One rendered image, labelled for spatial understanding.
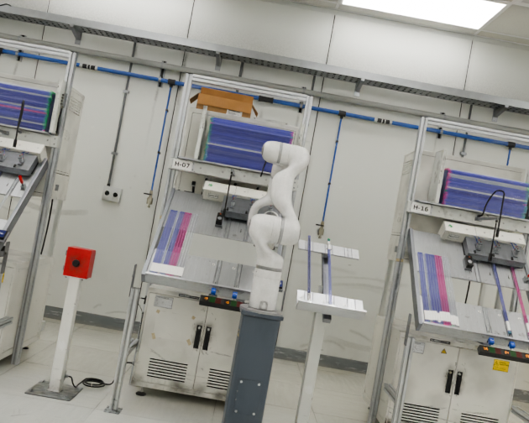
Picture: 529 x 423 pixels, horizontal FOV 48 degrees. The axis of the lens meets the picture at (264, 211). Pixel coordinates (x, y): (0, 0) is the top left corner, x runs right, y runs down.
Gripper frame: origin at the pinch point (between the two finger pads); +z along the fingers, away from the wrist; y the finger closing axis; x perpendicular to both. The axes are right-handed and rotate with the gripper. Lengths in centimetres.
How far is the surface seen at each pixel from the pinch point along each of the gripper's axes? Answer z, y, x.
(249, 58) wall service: 33, 35, -211
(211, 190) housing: 0, 36, -37
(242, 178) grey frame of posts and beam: -4, 19, -47
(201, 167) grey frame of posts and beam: -5, 45, -49
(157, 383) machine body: 60, 45, 61
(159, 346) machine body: 46, 48, 44
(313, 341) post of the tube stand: 14, -34, 41
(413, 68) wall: 34, -103, -240
